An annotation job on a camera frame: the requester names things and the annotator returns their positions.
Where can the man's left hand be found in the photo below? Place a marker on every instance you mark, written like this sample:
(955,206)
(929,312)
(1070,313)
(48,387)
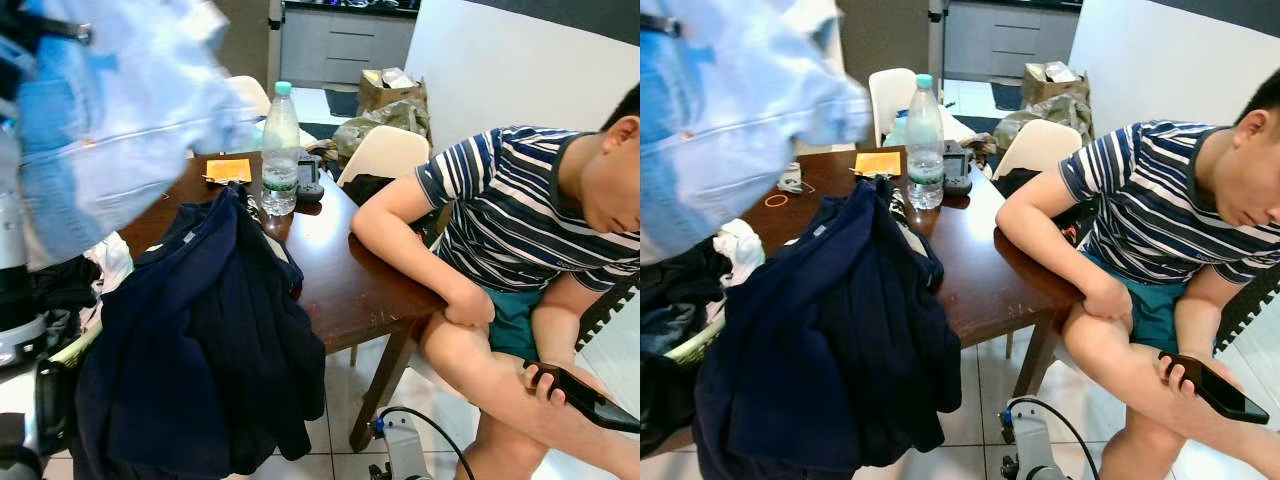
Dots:
(1175,372)
(556,390)

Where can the man's right hand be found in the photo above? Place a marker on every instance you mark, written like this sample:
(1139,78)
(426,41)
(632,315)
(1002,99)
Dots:
(470,307)
(1110,300)

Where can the black smartphone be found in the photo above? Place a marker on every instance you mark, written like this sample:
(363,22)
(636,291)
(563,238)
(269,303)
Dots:
(600,410)
(1235,402)

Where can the navy blue t-shirt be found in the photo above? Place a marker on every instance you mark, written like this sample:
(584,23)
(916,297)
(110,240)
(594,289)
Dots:
(200,350)
(830,350)

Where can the man in striped shirt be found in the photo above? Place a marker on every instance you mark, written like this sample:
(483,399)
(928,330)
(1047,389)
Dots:
(520,200)
(1150,200)

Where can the brown wooden table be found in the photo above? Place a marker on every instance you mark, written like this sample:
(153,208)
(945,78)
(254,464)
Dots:
(1000,280)
(340,270)

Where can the black clothes pile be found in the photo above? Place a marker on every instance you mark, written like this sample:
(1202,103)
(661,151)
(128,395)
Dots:
(65,295)
(680,290)

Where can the cream chair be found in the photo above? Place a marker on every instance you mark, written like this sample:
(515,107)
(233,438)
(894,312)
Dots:
(1040,145)
(385,150)

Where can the black tabletop device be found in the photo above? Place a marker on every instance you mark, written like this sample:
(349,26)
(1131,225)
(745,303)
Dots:
(310,185)
(957,180)

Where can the camouflage bag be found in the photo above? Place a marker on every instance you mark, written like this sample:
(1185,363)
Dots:
(390,115)
(1060,108)

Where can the brown cardboard box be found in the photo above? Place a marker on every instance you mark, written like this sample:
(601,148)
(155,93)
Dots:
(1040,88)
(380,92)

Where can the white cloth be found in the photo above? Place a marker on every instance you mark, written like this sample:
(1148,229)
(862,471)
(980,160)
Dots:
(740,250)
(110,260)

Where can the water bottle with green cap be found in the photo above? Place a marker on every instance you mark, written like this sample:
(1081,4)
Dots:
(280,150)
(925,150)

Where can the orange note pad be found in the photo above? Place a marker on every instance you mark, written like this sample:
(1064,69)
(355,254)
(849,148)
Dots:
(230,170)
(878,163)

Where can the grey cabinet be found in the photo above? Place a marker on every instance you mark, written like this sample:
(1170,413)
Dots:
(1000,40)
(340,45)

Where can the orange rubber band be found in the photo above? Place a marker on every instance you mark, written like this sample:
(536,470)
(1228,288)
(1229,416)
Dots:
(767,200)

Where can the white chair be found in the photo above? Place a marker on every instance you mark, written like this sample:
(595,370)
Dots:
(888,100)
(250,95)

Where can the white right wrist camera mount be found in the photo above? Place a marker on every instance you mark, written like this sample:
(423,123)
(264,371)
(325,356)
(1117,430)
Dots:
(1030,450)
(405,450)

